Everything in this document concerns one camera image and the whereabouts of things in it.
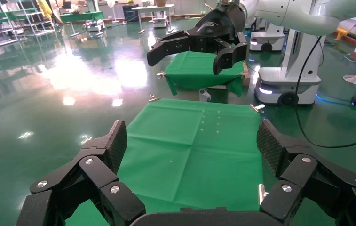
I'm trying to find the white wheeled robot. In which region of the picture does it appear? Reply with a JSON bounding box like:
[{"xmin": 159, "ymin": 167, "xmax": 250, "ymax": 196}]
[
  {"xmin": 254, "ymin": 29, "xmax": 325, "ymax": 107},
  {"xmin": 248, "ymin": 17, "xmax": 286, "ymax": 53}
]

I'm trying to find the small white robot base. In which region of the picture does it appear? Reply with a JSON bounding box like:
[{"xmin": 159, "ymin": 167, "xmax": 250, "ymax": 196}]
[
  {"xmin": 82, "ymin": 18, "xmax": 107, "ymax": 35},
  {"xmin": 151, "ymin": 16, "xmax": 169, "ymax": 29}
]

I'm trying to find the yellow floor barrier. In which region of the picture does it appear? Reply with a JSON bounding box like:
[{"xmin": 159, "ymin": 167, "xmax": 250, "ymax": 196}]
[{"xmin": 334, "ymin": 27, "xmax": 356, "ymax": 44}]

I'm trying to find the large green table cloth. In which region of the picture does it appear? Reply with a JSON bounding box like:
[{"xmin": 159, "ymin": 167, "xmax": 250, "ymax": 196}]
[{"xmin": 65, "ymin": 98, "xmax": 264, "ymax": 226}]

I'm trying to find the yellow garment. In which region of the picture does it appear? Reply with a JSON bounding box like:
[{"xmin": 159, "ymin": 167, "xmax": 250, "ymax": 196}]
[{"xmin": 36, "ymin": 0, "xmax": 55, "ymax": 21}]

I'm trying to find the white standing fan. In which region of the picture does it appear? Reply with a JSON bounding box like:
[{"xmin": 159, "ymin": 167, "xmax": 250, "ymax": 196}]
[{"xmin": 106, "ymin": 0, "xmax": 121, "ymax": 24}]

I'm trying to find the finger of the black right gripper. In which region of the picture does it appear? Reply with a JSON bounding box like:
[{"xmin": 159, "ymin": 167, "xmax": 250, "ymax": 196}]
[
  {"xmin": 213, "ymin": 32, "xmax": 248, "ymax": 76},
  {"xmin": 146, "ymin": 29, "xmax": 197, "ymax": 67}
]

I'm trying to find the white table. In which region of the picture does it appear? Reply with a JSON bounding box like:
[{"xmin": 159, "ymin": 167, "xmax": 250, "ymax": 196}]
[{"xmin": 130, "ymin": 3, "xmax": 176, "ymax": 35}]

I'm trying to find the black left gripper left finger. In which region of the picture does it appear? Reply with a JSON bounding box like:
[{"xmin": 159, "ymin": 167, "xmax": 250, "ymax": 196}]
[{"xmin": 16, "ymin": 120, "xmax": 146, "ymax": 226}]

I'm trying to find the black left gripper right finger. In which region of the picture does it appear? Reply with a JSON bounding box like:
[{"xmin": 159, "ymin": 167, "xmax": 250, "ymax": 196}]
[{"xmin": 256, "ymin": 118, "xmax": 356, "ymax": 226}]

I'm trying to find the green covered table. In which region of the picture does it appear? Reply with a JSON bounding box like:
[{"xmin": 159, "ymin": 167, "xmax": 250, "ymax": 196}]
[{"xmin": 59, "ymin": 10, "xmax": 105, "ymax": 37}]

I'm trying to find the far green cloth table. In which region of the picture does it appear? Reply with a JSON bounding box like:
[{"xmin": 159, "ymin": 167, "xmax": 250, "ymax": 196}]
[{"xmin": 164, "ymin": 50, "xmax": 245, "ymax": 98}]

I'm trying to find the black bin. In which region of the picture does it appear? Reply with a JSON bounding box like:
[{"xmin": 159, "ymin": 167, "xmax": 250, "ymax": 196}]
[{"xmin": 121, "ymin": 3, "xmax": 140, "ymax": 23}]

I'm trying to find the thin black power cable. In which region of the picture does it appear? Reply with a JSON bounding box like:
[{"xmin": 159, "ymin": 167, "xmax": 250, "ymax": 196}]
[{"xmin": 294, "ymin": 35, "xmax": 356, "ymax": 149}]

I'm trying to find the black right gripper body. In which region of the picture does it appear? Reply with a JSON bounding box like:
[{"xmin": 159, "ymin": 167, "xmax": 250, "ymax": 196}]
[{"xmin": 185, "ymin": 3, "xmax": 248, "ymax": 54}]

